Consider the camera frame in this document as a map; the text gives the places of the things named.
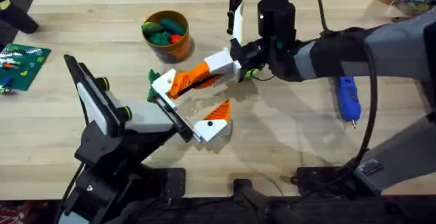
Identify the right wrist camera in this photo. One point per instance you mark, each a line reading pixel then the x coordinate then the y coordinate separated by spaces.
pixel 234 2

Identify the black rail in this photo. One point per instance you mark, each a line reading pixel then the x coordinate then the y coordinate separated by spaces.
pixel 340 212

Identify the black cylindrical object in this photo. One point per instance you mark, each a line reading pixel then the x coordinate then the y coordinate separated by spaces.
pixel 17 18

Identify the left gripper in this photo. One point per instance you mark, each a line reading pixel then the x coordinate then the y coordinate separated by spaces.
pixel 150 116

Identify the left wrist plate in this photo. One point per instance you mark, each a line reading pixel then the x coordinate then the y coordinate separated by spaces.
pixel 89 93

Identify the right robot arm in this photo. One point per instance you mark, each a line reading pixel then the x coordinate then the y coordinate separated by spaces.
pixel 391 50

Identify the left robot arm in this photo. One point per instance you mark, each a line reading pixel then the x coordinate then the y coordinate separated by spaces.
pixel 97 198

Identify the orange tub with toys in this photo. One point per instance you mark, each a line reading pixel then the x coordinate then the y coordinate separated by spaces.
pixel 177 48

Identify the black camera mast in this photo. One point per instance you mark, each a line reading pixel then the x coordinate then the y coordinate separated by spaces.
pixel 248 191

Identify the wrist plate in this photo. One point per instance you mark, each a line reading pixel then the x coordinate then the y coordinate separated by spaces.
pixel 240 23
pixel 89 93

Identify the green board with blocks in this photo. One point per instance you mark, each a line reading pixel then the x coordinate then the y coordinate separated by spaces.
pixel 20 74

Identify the blue electric screwdriver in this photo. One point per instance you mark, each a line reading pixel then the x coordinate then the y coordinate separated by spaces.
pixel 347 98

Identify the right wrist plate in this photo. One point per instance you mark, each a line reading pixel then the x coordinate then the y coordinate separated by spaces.
pixel 240 23

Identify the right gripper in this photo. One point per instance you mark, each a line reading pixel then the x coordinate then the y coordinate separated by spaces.
pixel 276 19

